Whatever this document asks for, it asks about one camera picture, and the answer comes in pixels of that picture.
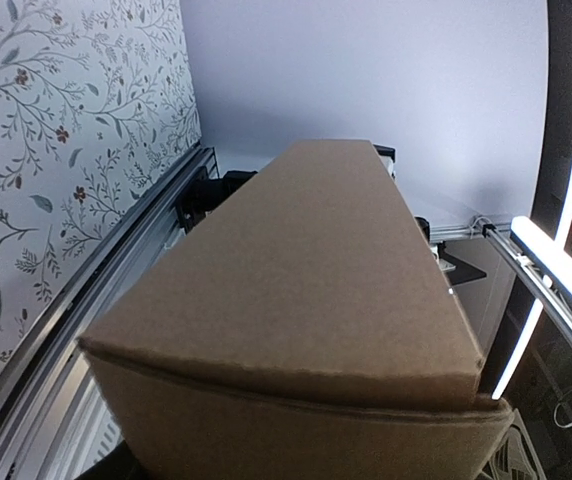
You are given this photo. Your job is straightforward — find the brown cardboard box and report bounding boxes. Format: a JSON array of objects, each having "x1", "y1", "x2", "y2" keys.
[{"x1": 78, "y1": 140, "x2": 514, "y2": 479}]

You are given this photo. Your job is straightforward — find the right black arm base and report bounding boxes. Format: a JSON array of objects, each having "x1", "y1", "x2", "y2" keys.
[{"x1": 174, "y1": 166, "x2": 257, "y2": 234}]

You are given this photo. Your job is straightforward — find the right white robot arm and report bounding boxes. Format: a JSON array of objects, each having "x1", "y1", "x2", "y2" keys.
[{"x1": 373, "y1": 144, "x2": 396, "y2": 180}]

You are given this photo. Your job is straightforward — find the floral patterned table mat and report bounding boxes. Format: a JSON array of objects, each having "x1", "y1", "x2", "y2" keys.
[{"x1": 0, "y1": 1, "x2": 201, "y2": 374}]

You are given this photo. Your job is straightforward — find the aluminium front rail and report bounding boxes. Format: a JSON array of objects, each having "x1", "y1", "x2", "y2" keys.
[{"x1": 0, "y1": 145, "x2": 219, "y2": 479}]

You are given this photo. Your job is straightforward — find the aluminium overhead frame bar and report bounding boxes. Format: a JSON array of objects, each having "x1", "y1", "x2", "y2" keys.
[{"x1": 429, "y1": 216, "x2": 572, "y2": 347}]

